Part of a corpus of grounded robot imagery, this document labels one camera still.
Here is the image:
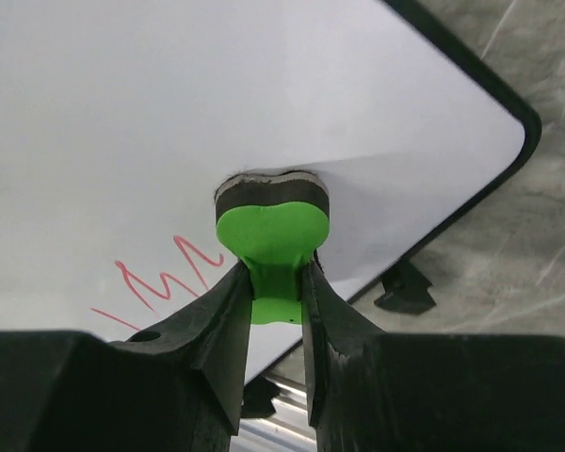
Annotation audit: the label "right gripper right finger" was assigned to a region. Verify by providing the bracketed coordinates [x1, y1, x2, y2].
[301, 264, 565, 451]

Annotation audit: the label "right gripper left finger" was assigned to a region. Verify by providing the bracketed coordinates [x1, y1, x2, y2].
[0, 264, 252, 451]

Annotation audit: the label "green whiteboard eraser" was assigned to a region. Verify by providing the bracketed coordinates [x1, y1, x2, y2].
[214, 170, 330, 325]

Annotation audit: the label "small black-framed whiteboard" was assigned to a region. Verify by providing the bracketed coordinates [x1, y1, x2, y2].
[0, 0, 543, 420]

